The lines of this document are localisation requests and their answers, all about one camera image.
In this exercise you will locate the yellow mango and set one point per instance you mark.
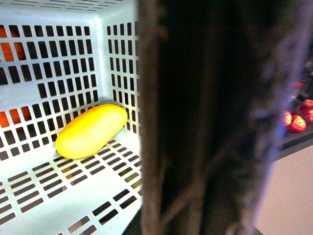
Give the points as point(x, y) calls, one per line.
point(90, 131)

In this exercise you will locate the brown basket handle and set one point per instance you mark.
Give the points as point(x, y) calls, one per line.
point(216, 77)

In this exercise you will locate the light blue plastic basket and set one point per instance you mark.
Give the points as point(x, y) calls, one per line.
point(68, 56)

